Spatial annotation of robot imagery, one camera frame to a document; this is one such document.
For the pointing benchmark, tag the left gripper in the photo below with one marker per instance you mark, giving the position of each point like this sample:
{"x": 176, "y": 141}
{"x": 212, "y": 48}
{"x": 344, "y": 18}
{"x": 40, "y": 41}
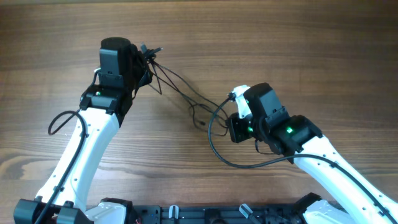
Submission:
{"x": 145, "y": 76}

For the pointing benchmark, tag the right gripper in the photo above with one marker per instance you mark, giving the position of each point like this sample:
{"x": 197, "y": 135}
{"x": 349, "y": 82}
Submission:
{"x": 235, "y": 131}

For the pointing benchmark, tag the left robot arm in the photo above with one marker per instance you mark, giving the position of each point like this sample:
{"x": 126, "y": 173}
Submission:
{"x": 123, "y": 69}

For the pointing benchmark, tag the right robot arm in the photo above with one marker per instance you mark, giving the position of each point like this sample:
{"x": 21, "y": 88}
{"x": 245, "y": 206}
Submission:
{"x": 261, "y": 116}

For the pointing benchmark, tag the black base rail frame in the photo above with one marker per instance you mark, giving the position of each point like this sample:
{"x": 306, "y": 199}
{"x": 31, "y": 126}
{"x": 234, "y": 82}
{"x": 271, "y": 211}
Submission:
{"x": 275, "y": 213}

